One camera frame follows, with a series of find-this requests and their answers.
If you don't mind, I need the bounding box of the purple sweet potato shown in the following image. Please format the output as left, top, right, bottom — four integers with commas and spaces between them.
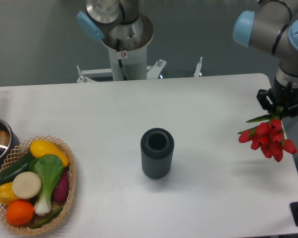
53, 171, 70, 203

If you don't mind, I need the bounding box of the woven wicker basket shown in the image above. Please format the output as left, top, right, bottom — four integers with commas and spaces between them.
0, 135, 76, 237

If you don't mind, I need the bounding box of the orange fruit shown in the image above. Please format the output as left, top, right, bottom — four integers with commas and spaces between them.
5, 200, 34, 226

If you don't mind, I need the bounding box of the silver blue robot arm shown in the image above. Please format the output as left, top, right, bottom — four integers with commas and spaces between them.
232, 0, 298, 118

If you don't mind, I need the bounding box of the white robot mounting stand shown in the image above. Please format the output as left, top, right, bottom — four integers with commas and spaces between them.
75, 44, 204, 84

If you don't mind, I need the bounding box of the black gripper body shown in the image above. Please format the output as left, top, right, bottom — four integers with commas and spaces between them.
268, 80, 298, 110

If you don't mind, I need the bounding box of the red tulip bouquet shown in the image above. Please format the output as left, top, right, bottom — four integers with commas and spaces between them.
238, 106, 298, 162

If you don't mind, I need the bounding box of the dark grey ribbed vase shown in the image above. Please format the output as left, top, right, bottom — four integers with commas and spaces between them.
140, 128, 174, 179

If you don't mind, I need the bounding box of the green chili pepper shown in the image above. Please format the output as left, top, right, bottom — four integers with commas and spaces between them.
29, 207, 63, 229

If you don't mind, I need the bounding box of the beige round biscuit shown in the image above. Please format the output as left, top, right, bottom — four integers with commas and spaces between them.
12, 172, 41, 199

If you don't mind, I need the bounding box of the dark green cucumber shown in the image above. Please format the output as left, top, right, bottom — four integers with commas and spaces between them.
0, 151, 34, 186

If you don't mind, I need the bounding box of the green bok choy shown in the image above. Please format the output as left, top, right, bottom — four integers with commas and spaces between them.
29, 154, 64, 216

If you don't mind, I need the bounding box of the yellow squash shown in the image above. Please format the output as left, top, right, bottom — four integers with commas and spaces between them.
30, 139, 70, 168

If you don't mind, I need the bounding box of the yellow bell pepper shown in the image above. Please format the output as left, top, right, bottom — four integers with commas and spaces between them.
0, 182, 20, 205

